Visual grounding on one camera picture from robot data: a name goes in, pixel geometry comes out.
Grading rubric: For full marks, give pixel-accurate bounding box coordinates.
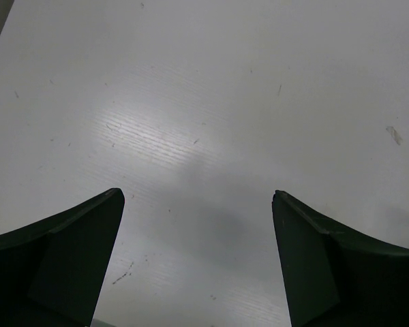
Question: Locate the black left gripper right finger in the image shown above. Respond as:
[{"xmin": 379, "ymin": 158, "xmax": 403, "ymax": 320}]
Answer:
[{"xmin": 272, "ymin": 191, "xmax": 409, "ymax": 326}]

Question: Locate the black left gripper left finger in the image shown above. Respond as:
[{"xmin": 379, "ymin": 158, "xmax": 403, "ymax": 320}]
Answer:
[{"xmin": 0, "ymin": 188, "xmax": 125, "ymax": 326}]

